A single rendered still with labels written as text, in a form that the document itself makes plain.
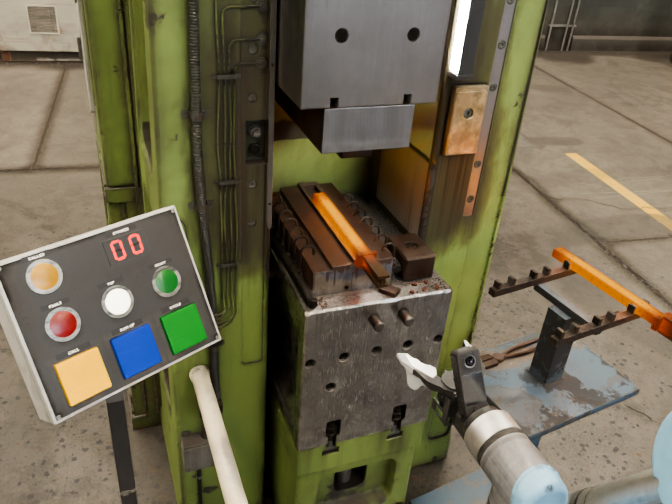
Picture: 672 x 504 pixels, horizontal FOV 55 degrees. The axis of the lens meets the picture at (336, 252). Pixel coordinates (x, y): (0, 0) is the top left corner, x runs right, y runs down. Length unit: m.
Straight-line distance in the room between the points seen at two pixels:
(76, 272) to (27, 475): 1.34
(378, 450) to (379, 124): 0.94
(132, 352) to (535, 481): 0.70
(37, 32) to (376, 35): 5.56
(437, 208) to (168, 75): 0.76
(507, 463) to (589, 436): 1.65
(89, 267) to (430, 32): 0.78
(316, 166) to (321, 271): 0.50
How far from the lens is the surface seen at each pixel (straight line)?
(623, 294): 1.73
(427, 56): 1.35
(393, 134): 1.38
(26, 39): 6.73
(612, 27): 9.10
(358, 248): 1.50
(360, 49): 1.29
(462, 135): 1.62
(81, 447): 2.47
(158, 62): 1.34
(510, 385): 1.76
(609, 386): 1.87
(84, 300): 1.18
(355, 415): 1.73
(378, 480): 2.07
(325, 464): 1.83
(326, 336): 1.51
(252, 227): 1.52
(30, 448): 2.52
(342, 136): 1.33
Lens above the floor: 1.78
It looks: 31 degrees down
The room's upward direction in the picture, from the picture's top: 5 degrees clockwise
